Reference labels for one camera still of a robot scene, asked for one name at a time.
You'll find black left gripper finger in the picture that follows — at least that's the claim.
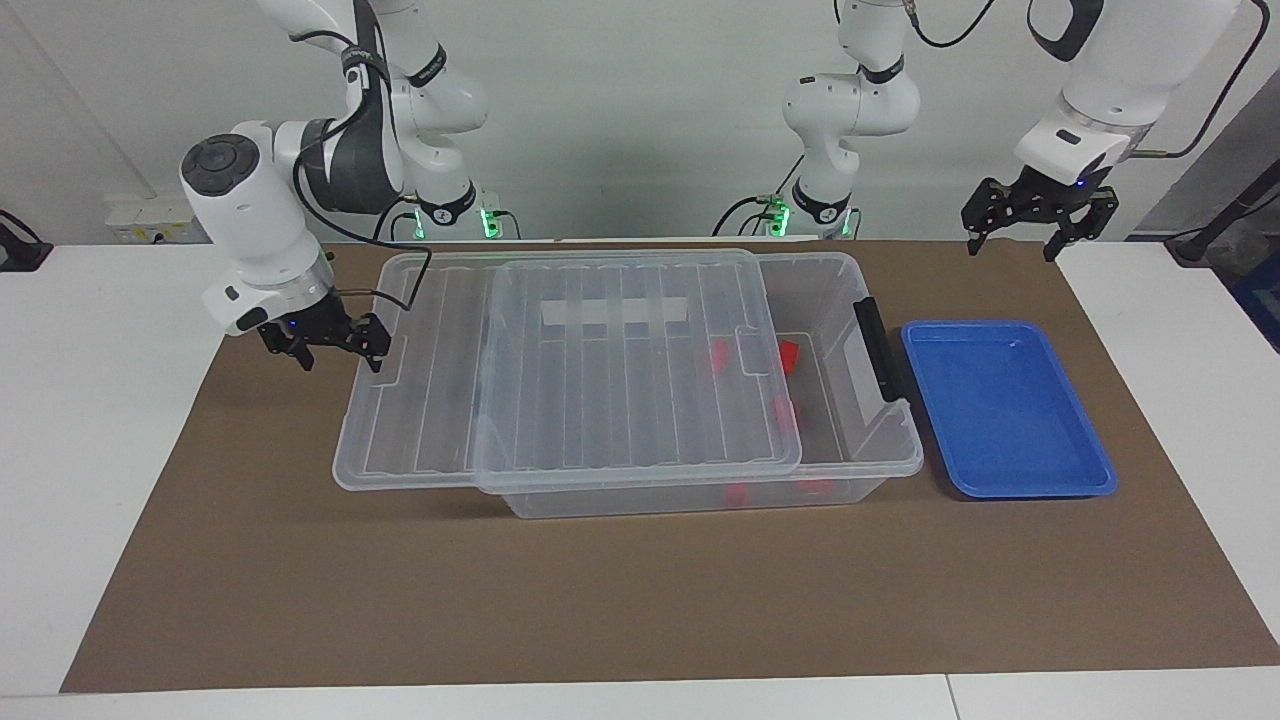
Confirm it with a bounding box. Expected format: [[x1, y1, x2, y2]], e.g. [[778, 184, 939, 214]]
[[962, 178, 1016, 256], [1043, 188, 1119, 263]]

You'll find clear plastic box lid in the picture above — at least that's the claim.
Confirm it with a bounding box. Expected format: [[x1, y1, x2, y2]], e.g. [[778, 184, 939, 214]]
[[332, 248, 804, 493]]

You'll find blue plastic tray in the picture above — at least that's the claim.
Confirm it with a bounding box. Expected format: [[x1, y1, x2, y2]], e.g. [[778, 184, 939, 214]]
[[900, 319, 1119, 500]]

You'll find clear plastic storage box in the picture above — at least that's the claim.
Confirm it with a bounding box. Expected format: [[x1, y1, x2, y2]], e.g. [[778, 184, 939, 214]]
[[478, 250, 925, 521]]

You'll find black stand pole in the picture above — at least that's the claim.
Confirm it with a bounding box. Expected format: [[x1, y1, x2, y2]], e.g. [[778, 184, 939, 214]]
[[1165, 160, 1280, 267]]

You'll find blue crate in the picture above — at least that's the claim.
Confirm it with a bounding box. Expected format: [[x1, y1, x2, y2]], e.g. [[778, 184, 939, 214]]
[[1228, 275, 1280, 353]]

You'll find brown table mat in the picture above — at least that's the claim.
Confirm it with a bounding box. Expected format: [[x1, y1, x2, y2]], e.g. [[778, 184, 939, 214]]
[[60, 238, 1280, 694]]

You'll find black table clamp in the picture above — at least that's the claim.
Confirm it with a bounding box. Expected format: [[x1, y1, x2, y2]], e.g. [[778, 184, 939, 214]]
[[0, 208, 53, 273]]

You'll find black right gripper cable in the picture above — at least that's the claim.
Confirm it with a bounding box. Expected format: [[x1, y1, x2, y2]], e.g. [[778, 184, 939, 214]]
[[290, 30, 433, 306]]

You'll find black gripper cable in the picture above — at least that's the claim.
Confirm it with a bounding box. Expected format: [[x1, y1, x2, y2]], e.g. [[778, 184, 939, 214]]
[[905, 0, 1271, 161], [290, 30, 433, 306]]

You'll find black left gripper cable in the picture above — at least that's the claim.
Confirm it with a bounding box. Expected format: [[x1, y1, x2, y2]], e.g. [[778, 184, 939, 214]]
[[905, 0, 1271, 161]]

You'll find black base cable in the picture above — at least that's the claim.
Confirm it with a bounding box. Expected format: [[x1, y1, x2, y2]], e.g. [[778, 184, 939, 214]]
[[372, 195, 421, 243], [712, 155, 801, 239]]

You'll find black box latch handle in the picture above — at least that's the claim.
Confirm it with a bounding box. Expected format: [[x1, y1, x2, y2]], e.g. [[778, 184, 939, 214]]
[[853, 295, 913, 404]]

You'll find white wall socket box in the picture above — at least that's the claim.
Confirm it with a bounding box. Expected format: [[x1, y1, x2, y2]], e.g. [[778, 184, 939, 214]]
[[104, 196, 216, 245]]

